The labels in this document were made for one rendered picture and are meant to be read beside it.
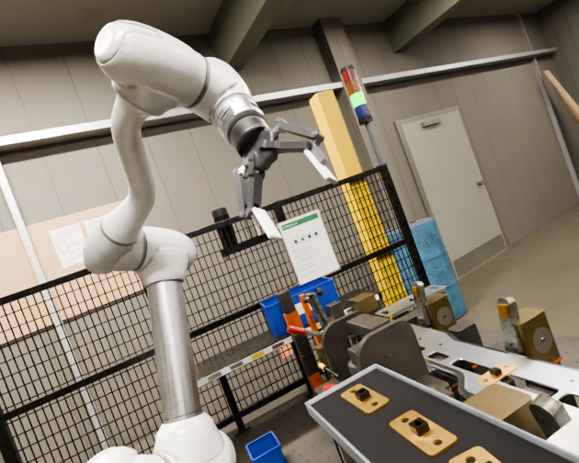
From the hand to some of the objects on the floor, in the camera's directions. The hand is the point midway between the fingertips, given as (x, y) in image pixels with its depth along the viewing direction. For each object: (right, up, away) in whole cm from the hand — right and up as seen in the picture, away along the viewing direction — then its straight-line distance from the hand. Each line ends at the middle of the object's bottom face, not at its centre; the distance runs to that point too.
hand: (300, 206), depth 61 cm
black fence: (+17, -147, +105) cm, 181 cm away
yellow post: (+84, -121, +137) cm, 201 cm away
